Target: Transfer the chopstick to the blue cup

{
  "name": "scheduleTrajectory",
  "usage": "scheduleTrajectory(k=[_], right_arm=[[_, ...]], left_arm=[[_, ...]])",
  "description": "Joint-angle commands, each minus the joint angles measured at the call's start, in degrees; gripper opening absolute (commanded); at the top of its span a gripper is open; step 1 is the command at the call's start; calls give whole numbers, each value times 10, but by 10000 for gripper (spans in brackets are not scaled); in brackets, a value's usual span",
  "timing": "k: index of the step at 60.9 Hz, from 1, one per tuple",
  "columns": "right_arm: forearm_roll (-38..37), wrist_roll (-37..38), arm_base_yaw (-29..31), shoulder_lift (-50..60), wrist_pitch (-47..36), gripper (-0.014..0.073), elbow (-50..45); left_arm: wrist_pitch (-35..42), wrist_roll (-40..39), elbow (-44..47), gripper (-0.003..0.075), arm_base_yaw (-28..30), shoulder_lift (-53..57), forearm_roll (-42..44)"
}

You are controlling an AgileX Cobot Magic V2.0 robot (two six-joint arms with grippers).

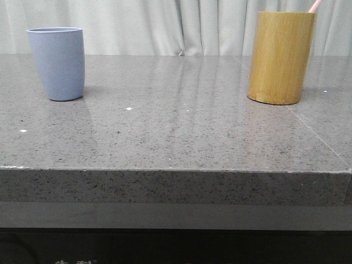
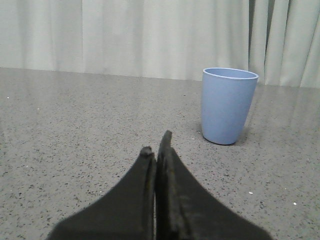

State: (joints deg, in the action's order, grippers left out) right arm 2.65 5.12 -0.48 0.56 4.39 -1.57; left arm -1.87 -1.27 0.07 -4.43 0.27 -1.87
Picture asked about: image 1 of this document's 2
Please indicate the blue plastic cup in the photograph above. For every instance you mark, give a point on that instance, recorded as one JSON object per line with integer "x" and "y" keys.
{"x": 60, "y": 59}

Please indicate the pink chopstick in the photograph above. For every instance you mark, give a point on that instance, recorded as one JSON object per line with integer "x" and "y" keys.
{"x": 315, "y": 6}

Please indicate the white curtain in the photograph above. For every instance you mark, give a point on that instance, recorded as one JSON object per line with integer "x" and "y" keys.
{"x": 169, "y": 28}

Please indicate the bamboo cylinder holder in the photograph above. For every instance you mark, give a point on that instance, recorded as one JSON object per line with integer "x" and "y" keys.
{"x": 280, "y": 56}

